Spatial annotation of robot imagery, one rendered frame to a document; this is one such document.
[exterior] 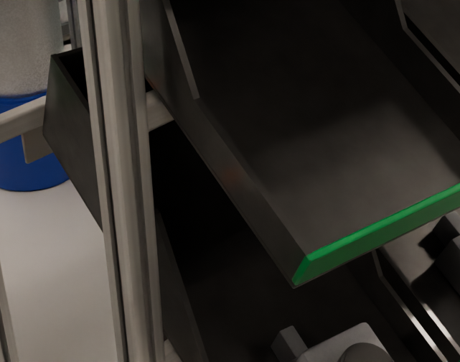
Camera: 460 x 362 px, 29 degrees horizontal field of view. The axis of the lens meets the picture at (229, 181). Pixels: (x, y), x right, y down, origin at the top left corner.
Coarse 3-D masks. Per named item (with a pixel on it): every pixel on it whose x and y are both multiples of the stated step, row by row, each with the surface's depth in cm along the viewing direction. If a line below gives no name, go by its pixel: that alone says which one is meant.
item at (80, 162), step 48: (48, 96) 54; (96, 192) 53; (192, 192) 57; (192, 240) 55; (240, 240) 56; (192, 288) 53; (240, 288) 54; (288, 288) 55; (336, 288) 55; (384, 288) 54; (192, 336) 48; (240, 336) 52; (384, 336) 54
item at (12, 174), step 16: (32, 96) 126; (0, 112) 126; (0, 144) 129; (16, 144) 128; (0, 160) 130; (16, 160) 130; (48, 160) 131; (0, 176) 132; (16, 176) 131; (32, 176) 131; (48, 176) 132; (64, 176) 134
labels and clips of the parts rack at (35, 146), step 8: (40, 128) 61; (24, 136) 61; (32, 136) 61; (40, 136) 62; (24, 144) 61; (32, 144) 62; (40, 144) 62; (48, 144) 63; (24, 152) 61; (32, 152) 62; (40, 152) 62; (48, 152) 63; (32, 160) 62
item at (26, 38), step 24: (0, 0) 118; (24, 0) 119; (48, 0) 122; (0, 24) 120; (24, 24) 120; (48, 24) 123; (0, 48) 121; (24, 48) 122; (48, 48) 125; (0, 72) 123; (24, 72) 124; (48, 72) 126; (0, 96) 126; (24, 96) 126
